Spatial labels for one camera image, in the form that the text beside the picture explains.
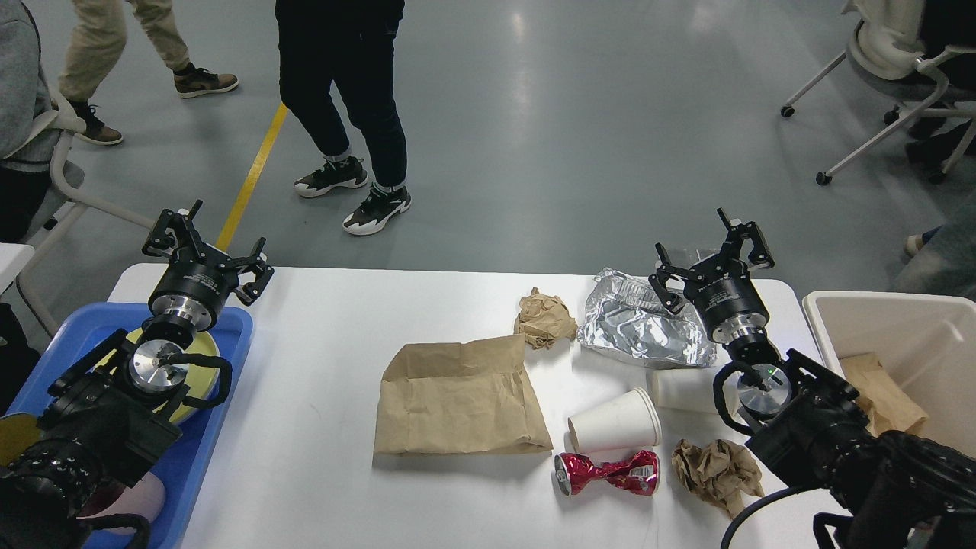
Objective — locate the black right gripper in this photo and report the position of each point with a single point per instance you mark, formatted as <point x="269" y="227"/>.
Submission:
<point x="719" y="288"/>

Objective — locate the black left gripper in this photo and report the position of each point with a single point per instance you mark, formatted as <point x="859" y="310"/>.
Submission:
<point x="190" y="295"/>

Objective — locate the yellow plate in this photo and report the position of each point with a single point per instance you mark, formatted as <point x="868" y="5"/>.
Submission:
<point x="202" y="351"/>

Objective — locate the pink mug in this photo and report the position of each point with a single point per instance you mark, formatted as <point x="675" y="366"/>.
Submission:
<point x="146" y="499"/>

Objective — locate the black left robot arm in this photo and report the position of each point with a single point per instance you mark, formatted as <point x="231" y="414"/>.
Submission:
<point x="111" y="419"/>

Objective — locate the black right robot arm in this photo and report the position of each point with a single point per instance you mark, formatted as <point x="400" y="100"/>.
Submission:
<point x="802" y="421"/>

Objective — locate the crumpled aluminium foil tray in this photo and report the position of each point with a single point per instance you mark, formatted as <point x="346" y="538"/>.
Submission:
<point x="624" y="319"/>

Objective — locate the white paper cup behind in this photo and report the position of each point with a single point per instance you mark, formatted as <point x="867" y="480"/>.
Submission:
<point x="685" y="389"/>

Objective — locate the white paper cup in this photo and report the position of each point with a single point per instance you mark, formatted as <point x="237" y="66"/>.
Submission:
<point x="685" y="389"/>
<point x="627" y="421"/>

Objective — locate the white office chair left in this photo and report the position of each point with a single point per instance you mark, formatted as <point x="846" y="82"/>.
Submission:
<point x="68" y="204"/>

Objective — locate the white office chair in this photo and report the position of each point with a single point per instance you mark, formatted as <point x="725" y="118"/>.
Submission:
<point x="886" y="53"/>
<point x="68" y="204"/>

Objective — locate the white paper cup front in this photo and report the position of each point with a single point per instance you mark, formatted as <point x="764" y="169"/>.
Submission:
<point x="627" y="421"/>

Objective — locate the small crumpled brown paper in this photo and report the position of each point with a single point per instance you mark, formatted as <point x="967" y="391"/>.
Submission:
<point x="543" y="320"/>

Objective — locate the small white side table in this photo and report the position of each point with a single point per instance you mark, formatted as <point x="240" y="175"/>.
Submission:
<point x="14" y="259"/>

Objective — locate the large crumpled brown paper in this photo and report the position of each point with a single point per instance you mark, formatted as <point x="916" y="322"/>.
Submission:
<point x="719" y="473"/>

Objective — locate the brown paper in bin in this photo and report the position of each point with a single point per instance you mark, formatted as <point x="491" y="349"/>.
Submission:
<point x="886" y="405"/>

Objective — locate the beige plastic bin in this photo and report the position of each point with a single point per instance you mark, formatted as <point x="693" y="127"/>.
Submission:
<point x="926" y="343"/>

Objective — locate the person in blue jeans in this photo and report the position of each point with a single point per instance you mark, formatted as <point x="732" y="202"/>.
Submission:
<point x="941" y="261"/>

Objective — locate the crushed red soda can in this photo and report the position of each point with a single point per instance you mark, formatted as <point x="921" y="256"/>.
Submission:
<point x="638" y="474"/>

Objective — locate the dark teal mug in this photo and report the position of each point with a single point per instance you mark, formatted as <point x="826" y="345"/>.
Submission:
<point x="18" y="432"/>

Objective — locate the person in black trousers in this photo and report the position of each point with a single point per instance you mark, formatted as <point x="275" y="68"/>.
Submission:
<point x="336" y="77"/>

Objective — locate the flat brown paper bag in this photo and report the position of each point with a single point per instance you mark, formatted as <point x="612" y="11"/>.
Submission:
<point x="460" y="398"/>

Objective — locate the white office chair right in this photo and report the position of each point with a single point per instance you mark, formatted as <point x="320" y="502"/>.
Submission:
<point x="886" y="53"/>

